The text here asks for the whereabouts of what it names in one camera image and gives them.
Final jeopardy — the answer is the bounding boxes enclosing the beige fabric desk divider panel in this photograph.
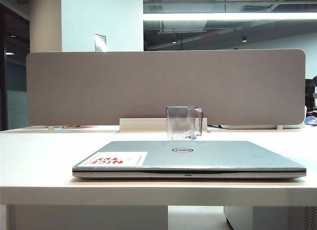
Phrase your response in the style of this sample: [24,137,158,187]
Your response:
[26,49,308,127]

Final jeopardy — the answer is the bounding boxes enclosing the white cabinet under desk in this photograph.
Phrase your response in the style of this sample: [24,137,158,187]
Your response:
[224,205,317,230]

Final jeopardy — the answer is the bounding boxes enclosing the white sticker with red letters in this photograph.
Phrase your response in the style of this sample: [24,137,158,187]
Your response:
[84,152,149,167]

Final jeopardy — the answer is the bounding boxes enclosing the closed silver laptop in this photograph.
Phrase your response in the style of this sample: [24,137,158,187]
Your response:
[72,140,307,179]

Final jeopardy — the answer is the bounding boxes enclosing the transparent grey faceted water cup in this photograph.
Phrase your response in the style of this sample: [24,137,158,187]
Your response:
[166,106,204,142]

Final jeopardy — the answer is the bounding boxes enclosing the pink papers behind divider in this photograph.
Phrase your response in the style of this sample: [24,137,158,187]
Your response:
[63,125,100,129]

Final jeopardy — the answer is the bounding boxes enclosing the small poster on pillar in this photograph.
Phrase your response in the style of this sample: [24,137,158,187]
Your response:
[94,33,107,53]

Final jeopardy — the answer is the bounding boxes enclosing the white cable tray box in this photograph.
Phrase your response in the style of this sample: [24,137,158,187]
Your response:
[116,117,212,134]

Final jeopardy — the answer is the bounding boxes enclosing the long ceiling light strip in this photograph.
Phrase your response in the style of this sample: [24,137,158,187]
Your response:
[143,12,317,21]

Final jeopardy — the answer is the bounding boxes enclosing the person in dark clothes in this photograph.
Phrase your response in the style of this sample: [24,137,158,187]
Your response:
[305,75,317,114]

